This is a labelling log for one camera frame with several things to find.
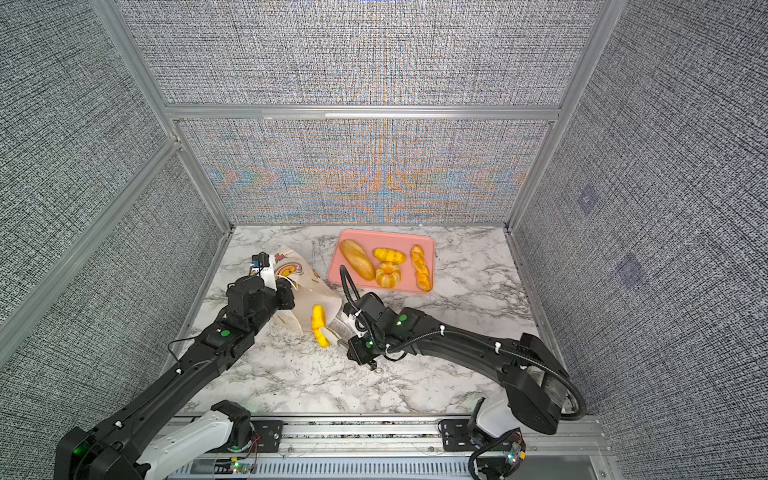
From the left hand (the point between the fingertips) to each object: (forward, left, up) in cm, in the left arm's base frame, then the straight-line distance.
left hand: (292, 278), depth 80 cm
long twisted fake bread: (+15, -38, -17) cm, 44 cm away
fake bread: (+20, -16, -17) cm, 30 cm away
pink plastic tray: (+33, -23, -21) cm, 45 cm away
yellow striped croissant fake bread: (-7, -6, -11) cm, 14 cm away
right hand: (-17, -15, -10) cm, 25 cm away
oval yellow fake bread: (+20, -27, -16) cm, 38 cm away
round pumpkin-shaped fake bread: (+12, -27, -16) cm, 33 cm away
